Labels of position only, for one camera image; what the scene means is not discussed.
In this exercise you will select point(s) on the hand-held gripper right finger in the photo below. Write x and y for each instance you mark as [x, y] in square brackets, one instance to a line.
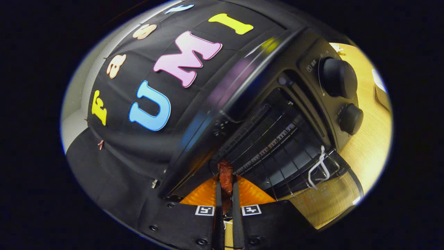
[237, 215]

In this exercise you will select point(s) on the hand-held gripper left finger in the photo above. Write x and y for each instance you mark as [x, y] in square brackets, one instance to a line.
[218, 208]

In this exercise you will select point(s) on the reddish dried meat piece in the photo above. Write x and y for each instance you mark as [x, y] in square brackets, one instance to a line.
[226, 177]

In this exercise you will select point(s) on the black toaster oven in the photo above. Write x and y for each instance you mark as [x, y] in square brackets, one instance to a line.
[242, 86]

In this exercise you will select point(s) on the silver clip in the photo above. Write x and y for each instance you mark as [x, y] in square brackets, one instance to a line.
[155, 183]

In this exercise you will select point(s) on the black backdrop cloth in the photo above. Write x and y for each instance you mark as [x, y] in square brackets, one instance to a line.
[121, 166]

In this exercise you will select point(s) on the copper clip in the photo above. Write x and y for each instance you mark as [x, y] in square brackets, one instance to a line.
[101, 144]

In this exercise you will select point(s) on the white rectangular dish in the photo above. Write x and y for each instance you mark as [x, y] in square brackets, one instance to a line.
[381, 92]

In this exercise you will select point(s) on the small white green dish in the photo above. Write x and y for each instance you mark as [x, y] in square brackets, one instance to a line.
[335, 47]

